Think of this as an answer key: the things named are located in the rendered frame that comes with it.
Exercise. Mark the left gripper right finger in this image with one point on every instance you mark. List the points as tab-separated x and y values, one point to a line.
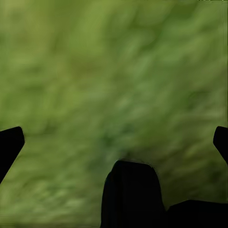
221	141

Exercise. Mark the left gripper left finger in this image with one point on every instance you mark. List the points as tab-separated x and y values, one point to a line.
11	142

